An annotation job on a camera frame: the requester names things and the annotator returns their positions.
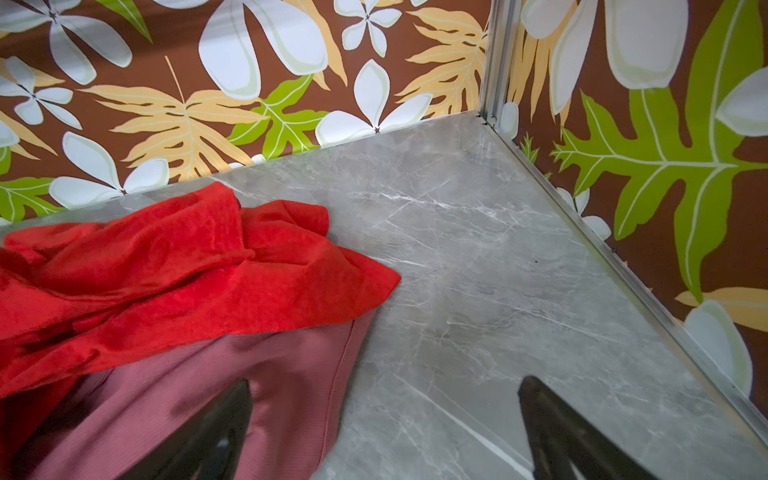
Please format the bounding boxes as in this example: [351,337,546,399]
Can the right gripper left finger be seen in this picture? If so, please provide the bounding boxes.
[121,379,253,479]

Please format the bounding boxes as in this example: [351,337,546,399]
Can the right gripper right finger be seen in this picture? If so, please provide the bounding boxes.
[518,375,655,479]

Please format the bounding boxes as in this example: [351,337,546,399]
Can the maroon pink cloth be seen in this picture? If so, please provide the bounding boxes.
[9,313,373,479]

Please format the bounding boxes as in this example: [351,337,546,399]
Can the red cloth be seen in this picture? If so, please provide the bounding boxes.
[1,184,400,397]

